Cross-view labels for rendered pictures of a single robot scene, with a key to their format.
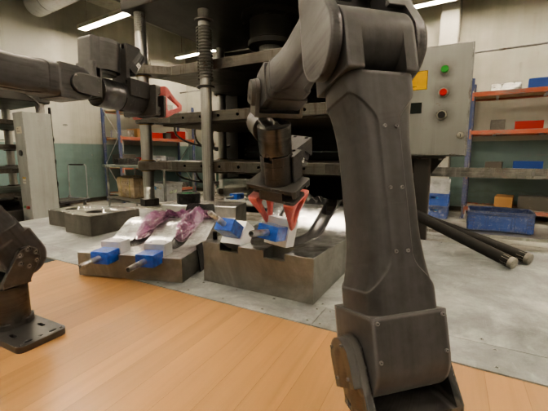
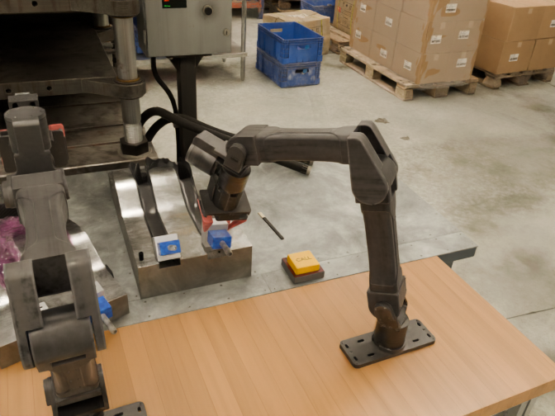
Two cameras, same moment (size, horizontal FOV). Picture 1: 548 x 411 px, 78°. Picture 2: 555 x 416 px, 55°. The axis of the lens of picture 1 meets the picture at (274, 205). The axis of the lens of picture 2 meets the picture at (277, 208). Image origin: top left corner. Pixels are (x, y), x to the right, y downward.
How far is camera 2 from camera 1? 0.88 m
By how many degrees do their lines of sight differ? 54
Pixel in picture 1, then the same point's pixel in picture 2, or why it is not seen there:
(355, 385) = (393, 319)
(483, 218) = not seen: hidden behind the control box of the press
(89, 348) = (184, 397)
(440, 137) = (208, 35)
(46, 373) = not seen: outside the picture
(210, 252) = (148, 274)
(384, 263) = (396, 272)
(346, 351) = (388, 309)
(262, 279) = (206, 275)
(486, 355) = (358, 262)
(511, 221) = not seen: hidden behind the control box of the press
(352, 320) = (383, 296)
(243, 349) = (264, 332)
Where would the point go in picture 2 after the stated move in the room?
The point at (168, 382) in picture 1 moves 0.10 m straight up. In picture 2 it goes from (264, 375) to (267, 337)
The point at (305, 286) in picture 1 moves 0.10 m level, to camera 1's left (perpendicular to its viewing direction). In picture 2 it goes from (245, 267) to (215, 286)
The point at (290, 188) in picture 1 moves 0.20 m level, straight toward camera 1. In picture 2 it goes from (244, 207) to (319, 248)
